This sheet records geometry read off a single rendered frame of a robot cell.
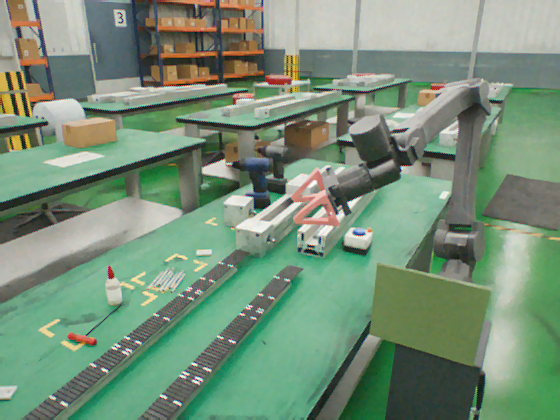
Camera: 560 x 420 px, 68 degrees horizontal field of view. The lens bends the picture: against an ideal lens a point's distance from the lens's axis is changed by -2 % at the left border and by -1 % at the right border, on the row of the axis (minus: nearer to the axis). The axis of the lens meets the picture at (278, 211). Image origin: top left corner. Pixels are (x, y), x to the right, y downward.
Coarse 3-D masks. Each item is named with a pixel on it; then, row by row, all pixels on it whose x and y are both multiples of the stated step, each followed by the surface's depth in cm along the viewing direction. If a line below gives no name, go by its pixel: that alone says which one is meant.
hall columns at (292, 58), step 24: (0, 0) 538; (288, 0) 1136; (0, 24) 547; (288, 24) 1159; (288, 48) 1182; (0, 72) 546; (288, 72) 1205; (0, 96) 560; (24, 96) 577; (24, 144) 590
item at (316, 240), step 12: (372, 192) 194; (360, 204) 174; (324, 216) 157; (348, 216) 160; (312, 228) 147; (324, 228) 143; (336, 228) 149; (348, 228) 162; (300, 240) 142; (312, 240) 143; (324, 240) 140; (336, 240) 150; (300, 252) 144; (312, 252) 144; (324, 252) 140
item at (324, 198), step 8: (328, 184) 74; (320, 192) 73; (328, 192) 72; (312, 200) 74; (320, 200) 72; (328, 200) 72; (304, 208) 74; (312, 208) 74; (328, 208) 74; (336, 208) 73; (296, 216) 75; (328, 216) 74; (336, 216) 75; (320, 224) 75; (328, 224) 75; (336, 224) 74
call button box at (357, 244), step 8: (352, 232) 145; (368, 232) 146; (344, 240) 144; (352, 240) 143; (360, 240) 141; (368, 240) 142; (344, 248) 145; (352, 248) 144; (360, 248) 142; (368, 248) 144
